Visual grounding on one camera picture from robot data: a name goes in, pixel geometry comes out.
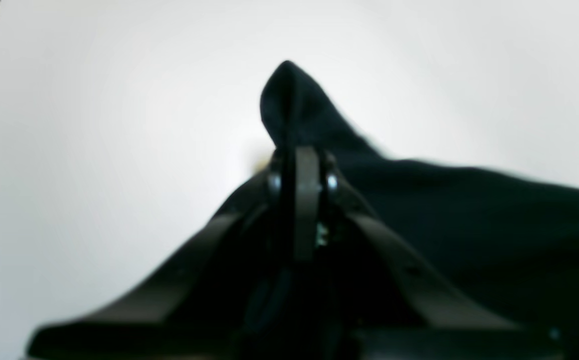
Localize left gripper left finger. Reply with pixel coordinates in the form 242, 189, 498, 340
27, 149, 294, 360

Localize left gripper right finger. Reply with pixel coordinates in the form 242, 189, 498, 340
294, 146, 565, 360

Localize black T-shirt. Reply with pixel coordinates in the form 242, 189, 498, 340
224, 61, 579, 360

